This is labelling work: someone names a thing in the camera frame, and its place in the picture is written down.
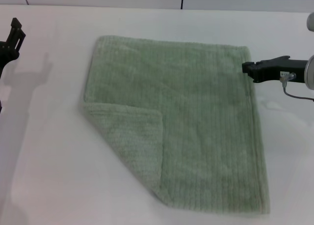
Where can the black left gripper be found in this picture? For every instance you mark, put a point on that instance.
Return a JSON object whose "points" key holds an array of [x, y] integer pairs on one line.
{"points": [[6, 53]]}

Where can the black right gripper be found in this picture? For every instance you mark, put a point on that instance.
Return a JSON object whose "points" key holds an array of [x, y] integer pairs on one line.
{"points": [[282, 67]]}

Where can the light green ribbed towel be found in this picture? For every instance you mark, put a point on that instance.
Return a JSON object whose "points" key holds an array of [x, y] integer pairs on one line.
{"points": [[196, 112]]}

